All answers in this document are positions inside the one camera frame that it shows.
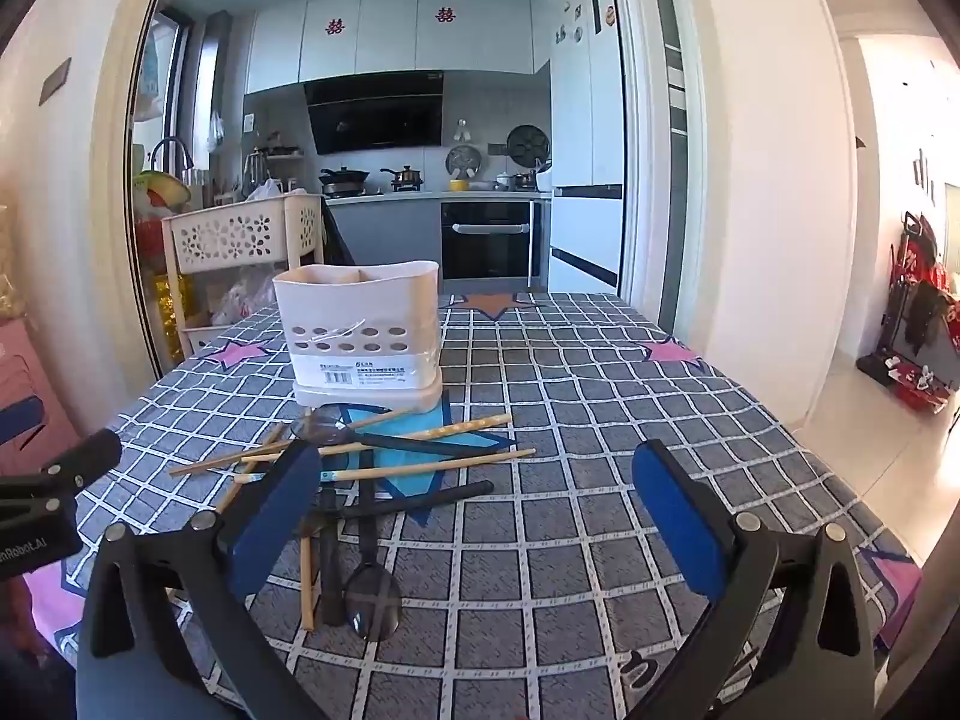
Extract countertop bottle rack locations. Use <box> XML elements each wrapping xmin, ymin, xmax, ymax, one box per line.
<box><xmin>253</xmin><ymin>142</ymin><xmax>307</xmax><ymax>192</ymax></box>

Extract black built-in oven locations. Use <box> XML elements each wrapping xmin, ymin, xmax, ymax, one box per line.
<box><xmin>441</xmin><ymin>201</ymin><xmax>535</xmax><ymax>280</ymax></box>

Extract yellow green bundle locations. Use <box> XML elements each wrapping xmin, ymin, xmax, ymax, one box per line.
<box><xmin>133</xmin><ymin>171</ymin><xmax>192</xmax><ymax>215</ymax></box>

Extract white plastic utensil holder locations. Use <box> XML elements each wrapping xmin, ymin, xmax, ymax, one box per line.
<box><xmin>271</xmin><ymin>260</ymin><xmax>445</xmax><ymax>415</ymax></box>

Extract pink box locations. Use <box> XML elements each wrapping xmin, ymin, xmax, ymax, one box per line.
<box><xmin>0</xmin><ymin>319</ymin><xmax>83</xmax><ymax>466</ymax></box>

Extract curved kitchen faucet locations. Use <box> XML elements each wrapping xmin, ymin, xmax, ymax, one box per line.
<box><xmin>150</xmin><ymin>136</ymin><xmax>196</xmax><ymax>185</ymax></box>

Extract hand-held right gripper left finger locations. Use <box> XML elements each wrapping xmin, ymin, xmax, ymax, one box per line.
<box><xmin>75</xmin><ymin>439</ymin><xmax>325</xmax><ymax>720</ymax></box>

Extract blue patterned wooden chopstick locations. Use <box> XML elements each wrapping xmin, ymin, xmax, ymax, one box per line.
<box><xmin>234</xmin><ymin>450</ymin><xmax>536</xmax><ymax>484</ymax></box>

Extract clear plastic bags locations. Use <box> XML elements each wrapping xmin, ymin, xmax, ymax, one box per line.
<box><xmin>210</xmin><ymin>266</ymin><xmax>280</xmax><ymax>327</ymax></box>

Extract brown wall switch plate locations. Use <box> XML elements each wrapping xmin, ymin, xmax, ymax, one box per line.
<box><xmin>39</xmin><ymin>58</ymin><xmax>72</xmax><ymax>106</ymax></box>

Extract grey kitchen counter cabinets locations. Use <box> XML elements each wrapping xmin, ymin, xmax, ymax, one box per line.
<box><xmin>322</xmin><ymin>191</ymin><xmax>552</xmax><ymax>293</ymax></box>

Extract red and black bags pile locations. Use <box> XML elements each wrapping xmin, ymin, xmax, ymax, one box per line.
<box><xmin>856</xmin><ymin>211</ymin><xmax>960</xmax><ymax>415</ymax></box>

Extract white refrigerator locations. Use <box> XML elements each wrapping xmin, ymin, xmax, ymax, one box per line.
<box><xmin>546</xmin><ymin>0</ymin><xmax>629</xmax><ymax>295</ymax></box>

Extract grey checked star tablecloth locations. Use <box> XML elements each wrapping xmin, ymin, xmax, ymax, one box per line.
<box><xmin>37</xmin><ymin>289</ymin><xmax>927</xmax><ymax>720</ymax></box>

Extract beige perforated storage cart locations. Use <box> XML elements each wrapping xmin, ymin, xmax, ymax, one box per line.
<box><xmin>161</xmin><ymin>193</ymin><xmax>327</xmax><ymax>361</ymax></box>

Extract black round moulded pan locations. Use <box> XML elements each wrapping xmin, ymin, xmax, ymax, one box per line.
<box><xmin>505</xmin><ymin>124</ymin><xmax>551</xmax><ymax>164</ymax></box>

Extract black plastic bag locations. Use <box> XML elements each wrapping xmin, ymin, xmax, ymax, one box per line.
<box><xmin>321</xmin><ymin>199</ymin><xmax>357</xmax><ymax>267</ymax></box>

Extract gold tinsel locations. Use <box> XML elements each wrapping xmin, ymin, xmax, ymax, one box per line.
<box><xmin>154</xmin><ymin>274</ymin><xmax>188</xmax><ymax>361</ymax></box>

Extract black wok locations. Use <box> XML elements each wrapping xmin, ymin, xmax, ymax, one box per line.
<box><xmin>319</xmin><ymin>167</ymin><xmax>372</xmax><ymax>196</ymax></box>

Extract dark wall decoration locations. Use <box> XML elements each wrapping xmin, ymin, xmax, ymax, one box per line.
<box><xmin>911</xmin><ymin>146</ymin><xmax>937</xmax><ymax>207</ymax></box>

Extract white wall cabinets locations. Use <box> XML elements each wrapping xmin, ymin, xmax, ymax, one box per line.
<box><xmin>246</xmin><ymin>0</ymin><xmax>554</xmax><ymax>96</ymax></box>

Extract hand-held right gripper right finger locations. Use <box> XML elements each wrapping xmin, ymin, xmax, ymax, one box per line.
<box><xmin>631</xmin><ymin>439</ymin><xmax>875</xmax><ymax>720</ymax></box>

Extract black range hood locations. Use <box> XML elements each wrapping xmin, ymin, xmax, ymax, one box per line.
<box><xmin>304</xmin><ymin>71</ymin><xmax>445</xmax><ymax>155</ymax></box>

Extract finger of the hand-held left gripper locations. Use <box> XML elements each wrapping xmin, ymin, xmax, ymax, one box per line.
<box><xmin>0</xmin><ymin>397</ymin><xmax>44</xmax><ymax>445</ymax></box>
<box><xmin>0</xmin><ymin>431</ymin><xmax>122</xmax><ymax>520</ymax></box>

